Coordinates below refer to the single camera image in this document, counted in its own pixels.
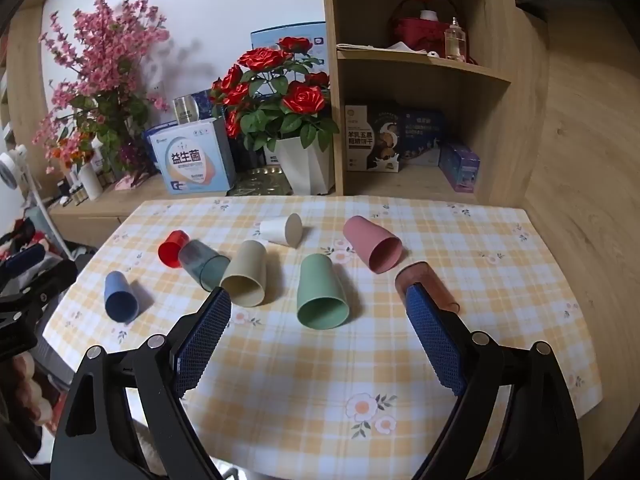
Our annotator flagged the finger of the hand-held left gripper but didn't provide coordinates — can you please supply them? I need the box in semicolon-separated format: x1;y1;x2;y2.
10;258;79;322
0;244;47;277

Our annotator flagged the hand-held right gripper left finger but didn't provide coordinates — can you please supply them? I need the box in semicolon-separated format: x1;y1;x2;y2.
50;286;233;480

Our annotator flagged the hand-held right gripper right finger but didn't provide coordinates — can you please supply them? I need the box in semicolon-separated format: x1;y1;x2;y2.
405;283;587;480

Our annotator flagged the green cup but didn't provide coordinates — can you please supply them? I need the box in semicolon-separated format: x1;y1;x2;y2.
296;253;350;330

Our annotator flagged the transparent pink cup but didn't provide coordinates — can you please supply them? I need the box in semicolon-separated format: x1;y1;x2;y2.
394;261;460;313

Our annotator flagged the blue cup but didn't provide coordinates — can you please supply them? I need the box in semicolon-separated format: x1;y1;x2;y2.
103;271;139;324

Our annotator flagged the transparent grey-blue cup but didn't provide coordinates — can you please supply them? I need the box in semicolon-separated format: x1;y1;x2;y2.
178;240;232;292

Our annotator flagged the beige cup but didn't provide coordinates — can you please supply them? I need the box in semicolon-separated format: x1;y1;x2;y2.
220;240;267;308

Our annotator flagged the red cup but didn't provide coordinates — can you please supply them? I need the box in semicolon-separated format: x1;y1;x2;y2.
158;230;192;267

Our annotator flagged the white cup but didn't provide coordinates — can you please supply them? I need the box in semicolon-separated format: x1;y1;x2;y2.
259;213;304;249

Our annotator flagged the person's left hand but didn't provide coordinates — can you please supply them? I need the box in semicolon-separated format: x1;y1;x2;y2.
11;354;54;425

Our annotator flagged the dark cloth pile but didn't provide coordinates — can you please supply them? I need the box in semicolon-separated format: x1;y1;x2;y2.
0;215;66;261

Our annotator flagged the low wooden cabinet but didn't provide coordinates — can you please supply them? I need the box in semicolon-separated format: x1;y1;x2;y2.
49;175;346;233

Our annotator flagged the white desk fan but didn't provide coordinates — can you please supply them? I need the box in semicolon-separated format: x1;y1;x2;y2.
0;144;66;256

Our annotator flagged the yellow checked floral tablecloth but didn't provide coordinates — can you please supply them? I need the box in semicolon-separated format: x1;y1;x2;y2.
42;195;603;463

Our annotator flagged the pink cloth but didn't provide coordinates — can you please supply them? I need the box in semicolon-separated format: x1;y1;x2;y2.
115;171;162;192

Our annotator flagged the green patterned tray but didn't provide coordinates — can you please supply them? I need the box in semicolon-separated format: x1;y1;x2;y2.
226;167;293;197

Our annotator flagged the purple box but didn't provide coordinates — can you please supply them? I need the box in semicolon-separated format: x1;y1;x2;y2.
438;141;481;192

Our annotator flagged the white box with blue print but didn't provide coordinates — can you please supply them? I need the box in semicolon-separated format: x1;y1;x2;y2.
146;117;237;196

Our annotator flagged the red rose plant white pot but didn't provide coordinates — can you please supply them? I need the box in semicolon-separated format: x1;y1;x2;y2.
209;36;341;196

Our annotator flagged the white and black snack box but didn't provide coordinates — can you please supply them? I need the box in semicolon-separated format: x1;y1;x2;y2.
345;101;401;173

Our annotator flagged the dark blue snack box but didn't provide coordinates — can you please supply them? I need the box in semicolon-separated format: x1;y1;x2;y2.
397;107;446;166

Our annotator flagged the pink artificial blossom bouquet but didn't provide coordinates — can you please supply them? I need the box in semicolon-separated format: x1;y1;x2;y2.
32;0;171;181

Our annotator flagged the silver can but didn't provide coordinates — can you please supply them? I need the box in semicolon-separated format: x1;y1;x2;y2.
172;95;198;126

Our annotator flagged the dark blue patterned box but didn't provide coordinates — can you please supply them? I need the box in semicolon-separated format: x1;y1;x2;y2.
190;89;222;123

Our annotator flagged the clear perfume bottle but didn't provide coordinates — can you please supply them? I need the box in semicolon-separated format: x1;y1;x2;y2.
444;16;468;62

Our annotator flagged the stack of papers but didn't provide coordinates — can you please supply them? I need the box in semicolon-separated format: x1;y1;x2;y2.
336;42;441;58

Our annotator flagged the blue and white flat box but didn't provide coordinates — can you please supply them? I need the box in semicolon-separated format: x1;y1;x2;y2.
250;22;327;111

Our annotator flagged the red basket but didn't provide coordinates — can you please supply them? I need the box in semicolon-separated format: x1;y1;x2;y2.
389;0;468;53

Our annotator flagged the wooden shelf unit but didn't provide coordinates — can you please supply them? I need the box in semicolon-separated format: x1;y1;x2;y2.
320;0;551;206

